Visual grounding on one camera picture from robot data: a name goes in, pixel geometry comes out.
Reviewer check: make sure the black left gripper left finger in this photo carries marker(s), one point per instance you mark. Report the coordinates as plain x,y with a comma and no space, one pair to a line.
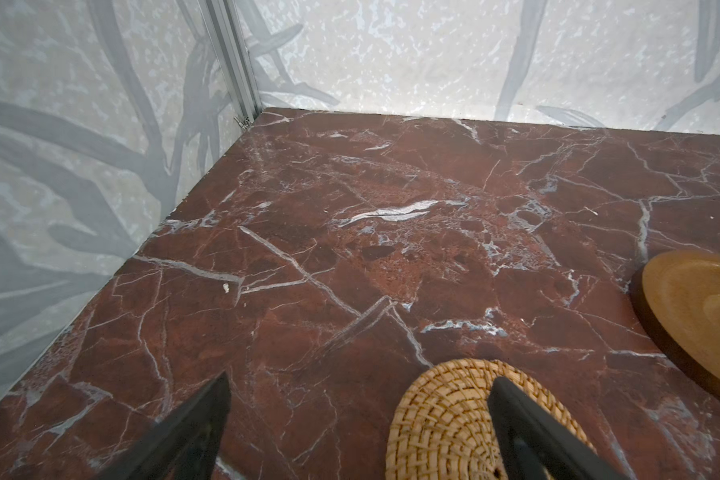
185,444

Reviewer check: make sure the aluminium frame corner post left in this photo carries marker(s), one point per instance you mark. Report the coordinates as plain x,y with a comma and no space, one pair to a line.
226,34

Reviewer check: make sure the brown wooden round coaster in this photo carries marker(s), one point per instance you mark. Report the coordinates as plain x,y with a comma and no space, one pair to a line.
676,298

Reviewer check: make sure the woven rattan round coaster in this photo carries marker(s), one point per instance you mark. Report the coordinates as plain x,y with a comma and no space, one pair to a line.
442,428

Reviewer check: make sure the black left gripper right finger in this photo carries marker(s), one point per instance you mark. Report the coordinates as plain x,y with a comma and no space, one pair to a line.
533,445

